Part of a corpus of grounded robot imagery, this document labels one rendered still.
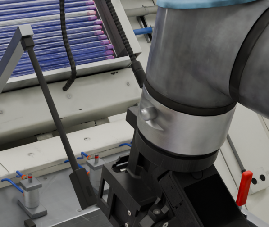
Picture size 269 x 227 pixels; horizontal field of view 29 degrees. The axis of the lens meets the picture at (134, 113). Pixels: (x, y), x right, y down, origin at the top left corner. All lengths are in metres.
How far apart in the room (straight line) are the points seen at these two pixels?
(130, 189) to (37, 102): 0.51
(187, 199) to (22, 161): 0.50
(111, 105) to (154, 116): 0.61
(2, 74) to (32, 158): 0.19
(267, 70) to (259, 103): 0.02
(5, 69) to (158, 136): 0.37
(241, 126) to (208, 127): 2.82
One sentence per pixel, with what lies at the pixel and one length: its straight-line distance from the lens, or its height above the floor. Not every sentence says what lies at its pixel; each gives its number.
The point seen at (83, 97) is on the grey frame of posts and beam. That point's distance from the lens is 0.99.
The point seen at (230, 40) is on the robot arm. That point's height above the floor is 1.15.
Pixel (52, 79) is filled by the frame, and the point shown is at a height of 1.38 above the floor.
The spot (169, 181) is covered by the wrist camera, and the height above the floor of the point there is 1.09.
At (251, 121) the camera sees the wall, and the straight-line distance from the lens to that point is 3.28.
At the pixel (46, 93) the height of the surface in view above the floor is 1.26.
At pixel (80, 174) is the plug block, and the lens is 0.61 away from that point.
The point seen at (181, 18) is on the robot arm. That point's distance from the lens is 0.36.
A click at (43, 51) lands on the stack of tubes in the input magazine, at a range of 0.97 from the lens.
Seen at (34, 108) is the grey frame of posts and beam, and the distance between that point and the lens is 0.95.
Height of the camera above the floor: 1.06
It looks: 13 degrees up
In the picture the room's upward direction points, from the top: 23 degrees counter-clockwise
